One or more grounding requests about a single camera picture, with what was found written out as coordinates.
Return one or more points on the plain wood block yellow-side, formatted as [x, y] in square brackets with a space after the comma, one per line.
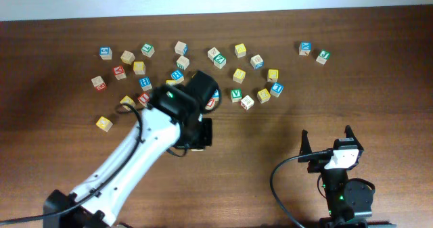
[127, 57]

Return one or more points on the wood block red side left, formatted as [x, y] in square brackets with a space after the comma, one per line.
[98, 83]

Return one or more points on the green V block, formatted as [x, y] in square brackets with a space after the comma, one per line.
[236, 95]

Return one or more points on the green L block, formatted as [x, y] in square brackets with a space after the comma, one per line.
[148, 50]

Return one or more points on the yellow block centre left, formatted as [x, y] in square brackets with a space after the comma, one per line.
[171, 82]

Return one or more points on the wood block red edge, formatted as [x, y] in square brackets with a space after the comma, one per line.
[247, 102]

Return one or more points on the blue H block centre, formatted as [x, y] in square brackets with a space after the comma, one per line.
[177, 76]

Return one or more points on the blue top block far-left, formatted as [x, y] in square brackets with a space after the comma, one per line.
[105, 53]

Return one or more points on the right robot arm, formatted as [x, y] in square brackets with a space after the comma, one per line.
[348, 200]

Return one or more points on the wood block green side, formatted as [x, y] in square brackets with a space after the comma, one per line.
[182, 62]

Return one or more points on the blue H block left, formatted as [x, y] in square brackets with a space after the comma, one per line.
[145, 84]

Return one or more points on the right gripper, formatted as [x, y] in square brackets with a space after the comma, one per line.
[317, 162]

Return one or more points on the red V block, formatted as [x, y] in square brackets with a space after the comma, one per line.
[211, 104]

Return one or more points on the yellow block top row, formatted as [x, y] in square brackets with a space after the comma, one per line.
[240, 50]

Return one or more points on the blue P block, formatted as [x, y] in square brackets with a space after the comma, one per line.
[216, 95]

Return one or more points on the red I block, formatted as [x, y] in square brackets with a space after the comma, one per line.
[143, 99]

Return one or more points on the wood block blue D side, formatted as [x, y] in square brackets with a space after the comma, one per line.
[181, 48]

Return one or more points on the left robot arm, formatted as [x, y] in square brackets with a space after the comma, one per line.
[175, 118]

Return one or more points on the yellow block lower left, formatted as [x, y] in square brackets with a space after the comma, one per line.
[127, 103]

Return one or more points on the yellow block centre right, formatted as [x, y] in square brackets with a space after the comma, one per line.
[239, 76]

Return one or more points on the plain wood block by Z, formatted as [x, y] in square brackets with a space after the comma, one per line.
[212, 53]

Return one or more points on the blue X block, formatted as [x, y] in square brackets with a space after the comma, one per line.
[304, 48]

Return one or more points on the blue h block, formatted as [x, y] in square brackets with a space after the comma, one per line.
[145, 84]
[177, 76]

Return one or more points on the wood block blue bottom side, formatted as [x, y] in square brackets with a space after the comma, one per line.
[256, 61]

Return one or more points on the yellow block near A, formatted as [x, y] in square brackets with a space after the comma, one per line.
[139, 68]

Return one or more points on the red A block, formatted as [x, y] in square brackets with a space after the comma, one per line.
[119, 72]

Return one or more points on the green J block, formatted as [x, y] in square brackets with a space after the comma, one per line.
[323, 56]

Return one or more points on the blue T block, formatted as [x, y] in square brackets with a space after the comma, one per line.
[276, 89]

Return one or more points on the green Z block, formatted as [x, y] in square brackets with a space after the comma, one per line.
[219, 61]

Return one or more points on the yellow block lower right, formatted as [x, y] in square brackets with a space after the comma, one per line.
[263, 96]

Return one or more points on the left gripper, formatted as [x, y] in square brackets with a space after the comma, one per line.
[206, 136]

